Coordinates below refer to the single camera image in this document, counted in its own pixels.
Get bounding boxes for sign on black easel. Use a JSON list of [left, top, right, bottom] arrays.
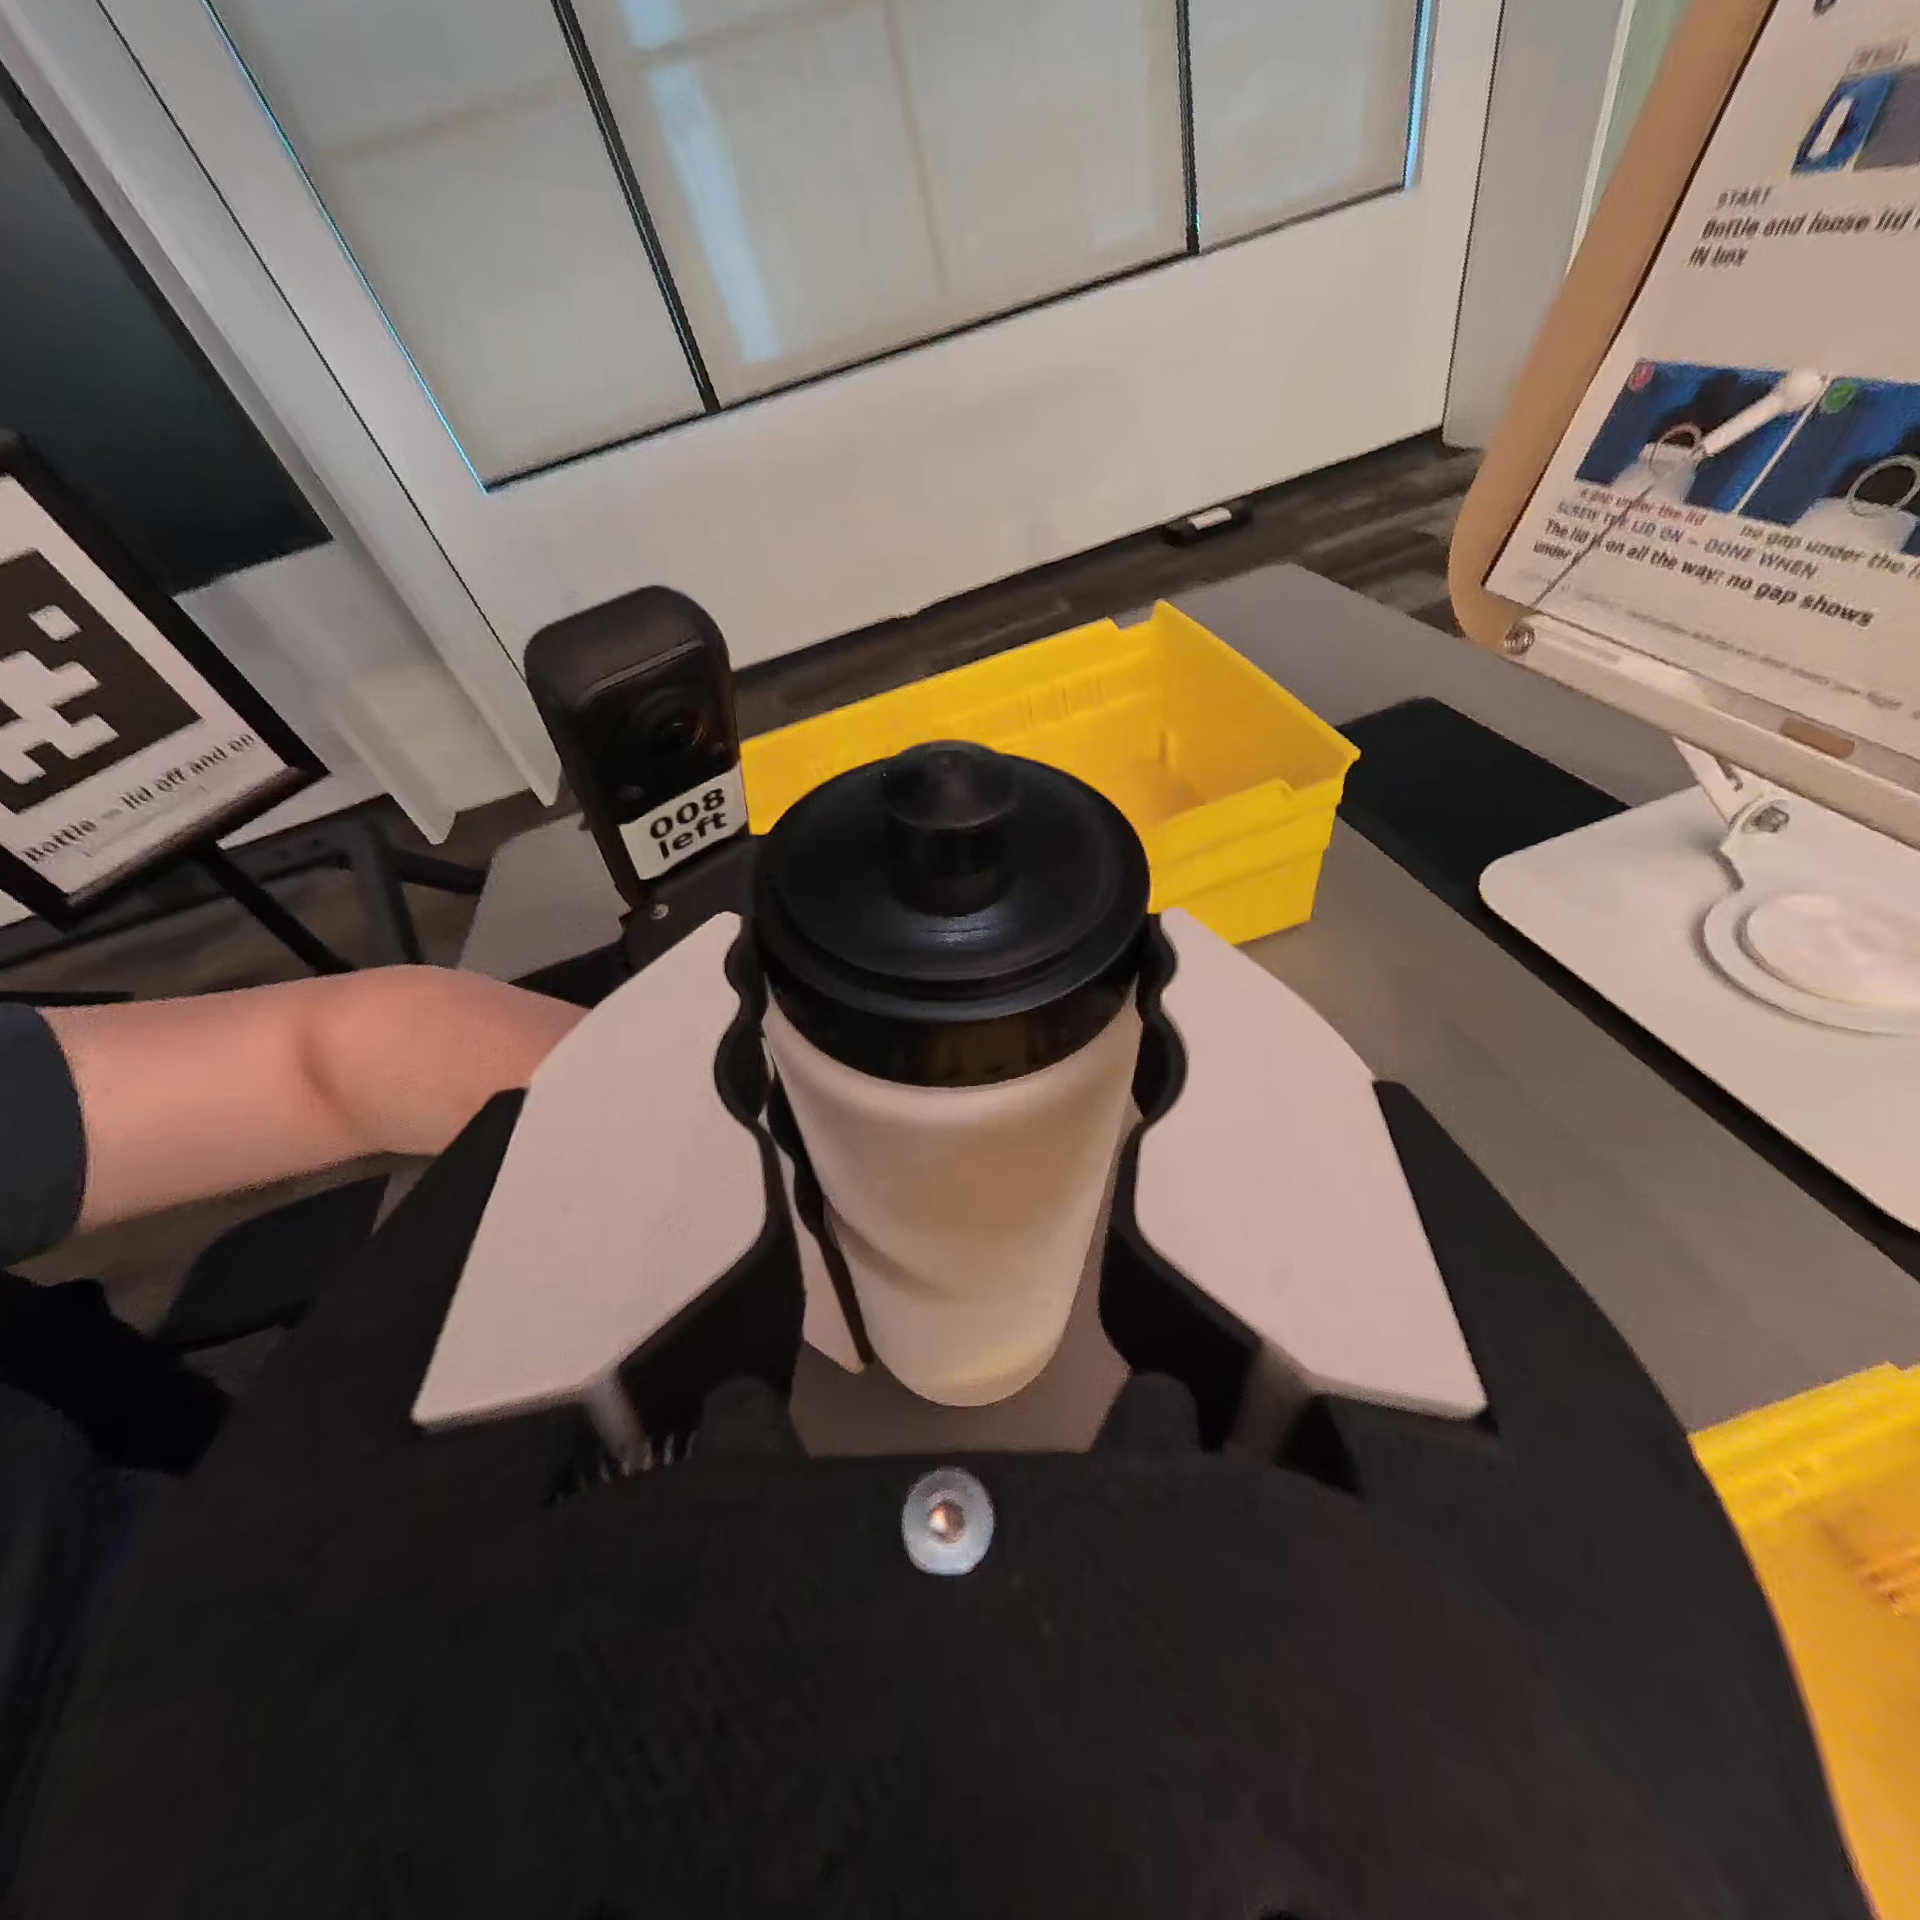
[[0, 437, 394, 975]]

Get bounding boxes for yellow plastic bin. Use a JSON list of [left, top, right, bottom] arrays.
[[1687, 1360, 1920, 1920], [744, 600, 1359, 947]]

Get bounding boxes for wooden edged instruction board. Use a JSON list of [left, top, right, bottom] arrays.
[[1454, 0, 1920, 856]]

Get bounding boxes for person's left forearm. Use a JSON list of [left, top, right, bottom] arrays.
[[46, 966, 588, 1239]]

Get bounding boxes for white plastic bottle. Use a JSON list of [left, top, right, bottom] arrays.
[[759, 1006, 1148, 1406]]

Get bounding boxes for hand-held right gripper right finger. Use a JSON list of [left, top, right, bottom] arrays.
[[1099, 907, 1491, 1427]]

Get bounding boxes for black bottle lid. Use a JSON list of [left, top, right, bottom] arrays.
[[745, 744, 1155, 1087]]

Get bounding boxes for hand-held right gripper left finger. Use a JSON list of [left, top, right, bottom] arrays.
[[411, 910, 812, 1436]]

